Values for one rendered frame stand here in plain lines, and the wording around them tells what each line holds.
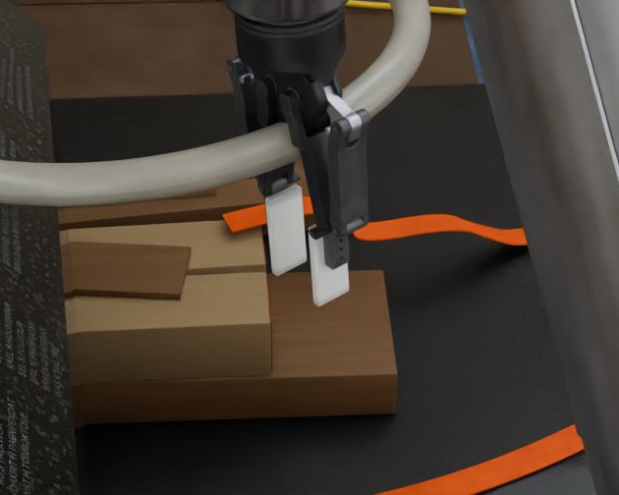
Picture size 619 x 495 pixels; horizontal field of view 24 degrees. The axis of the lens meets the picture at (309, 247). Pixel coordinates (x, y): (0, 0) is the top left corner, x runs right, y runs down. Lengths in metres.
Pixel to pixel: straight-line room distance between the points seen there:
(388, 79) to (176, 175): 0.19
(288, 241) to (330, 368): 0.99
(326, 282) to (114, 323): 0.98
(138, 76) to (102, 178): 1.95
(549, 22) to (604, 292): 0.05
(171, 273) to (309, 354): 0.23
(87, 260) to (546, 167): 1.83
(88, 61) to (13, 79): 1.36
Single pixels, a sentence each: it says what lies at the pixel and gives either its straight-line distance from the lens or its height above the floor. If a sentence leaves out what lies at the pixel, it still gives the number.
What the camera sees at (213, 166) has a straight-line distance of 0.98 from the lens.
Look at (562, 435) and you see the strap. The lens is 2.12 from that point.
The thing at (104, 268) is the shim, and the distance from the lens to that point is 2.09.
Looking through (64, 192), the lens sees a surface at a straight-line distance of 0.99.
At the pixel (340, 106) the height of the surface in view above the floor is 0.99.
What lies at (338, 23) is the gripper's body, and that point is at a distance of 0.95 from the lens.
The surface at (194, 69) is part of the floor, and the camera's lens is 2.94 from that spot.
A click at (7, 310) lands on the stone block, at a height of 0.67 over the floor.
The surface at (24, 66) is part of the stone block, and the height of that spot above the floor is 0.67.
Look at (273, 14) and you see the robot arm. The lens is 0.92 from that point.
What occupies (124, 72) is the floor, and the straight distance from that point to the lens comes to 2.94.
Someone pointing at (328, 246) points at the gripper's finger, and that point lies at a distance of 1.03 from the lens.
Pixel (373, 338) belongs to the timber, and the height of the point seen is 0.10.
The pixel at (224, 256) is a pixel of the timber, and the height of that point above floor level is 0.20.
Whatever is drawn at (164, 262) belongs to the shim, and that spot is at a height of 0.21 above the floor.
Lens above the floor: 1.51
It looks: 38 degrees down
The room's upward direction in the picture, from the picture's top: straight up
